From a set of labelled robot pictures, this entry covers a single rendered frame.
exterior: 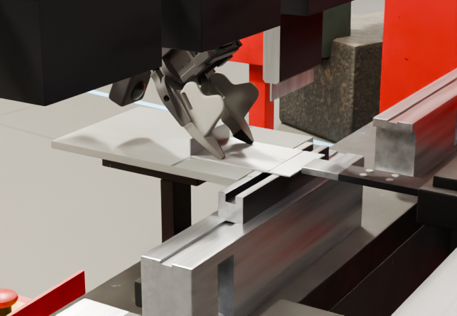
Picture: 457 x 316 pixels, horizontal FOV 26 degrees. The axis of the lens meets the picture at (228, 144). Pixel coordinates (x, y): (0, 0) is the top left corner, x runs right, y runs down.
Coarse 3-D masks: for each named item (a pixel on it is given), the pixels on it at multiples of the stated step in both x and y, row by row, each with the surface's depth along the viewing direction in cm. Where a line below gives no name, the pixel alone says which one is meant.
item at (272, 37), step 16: (288, 16) 104; (304, 16) 107; (320, 16) 111; (272, 32) 104; (288, 32) 105; (304, 32) 108; (320, 32) 111; (272, 48) 104; (288, 48) 105; (304, 48) 109; (320, 48) 112; (272, 64) 105; (288, 64) 106; (304, 64) 109; (272, 80) 105; (288, 80) 109; (304, 80) 112; (272, 96) 106
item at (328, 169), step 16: (320, 160) 111; (320, 176) 108; (336, 176) 107; (352, 176) 106; (368, 176) 106; (384, 176) 106; (400, 176) 106; (448, 176) 97; (400, 192) 103; (416, 192) 102; (432, 192) 96; (448, 192) 96; (432, 208) 97; (448, 208) 96; (432, 224) 97; (448, 224) 96
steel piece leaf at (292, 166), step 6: (294, 156) 113; (300, 156) 113; (306, 156) 113; (312, 156) 113; (318, 156) 113; (288, 162) 111; (294, 162) 111; (300, 162) 111; (306, 162) 111; (276, 168) 109; (282, 168) 109; (288, 168) 109; (294, 168) 109; (300, 168) 109; (276, 174) 107; (282, 174) 107; (288, 174) 107; (294, 174) 108
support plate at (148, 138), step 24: (120, 120) 127; (144, 120) 127; (168, 120) 127; (72, 144) 118; (96, 144) 118; (120, 144) 118; (144, 144) 118; (168, 144) 118; (288, 144) 118; (168, 168) 111; (192, 168) 110; (216, 168) 110; (240, 168) 110
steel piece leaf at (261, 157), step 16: (224, 128) 119; (192, 144) 113; (224, 144) 117; (240, 144) 117; (256, 144) 117; (208, 160) 112; (224, 160) 111; (240, 160) 111; (256, 160) 111; (272, 160) 111
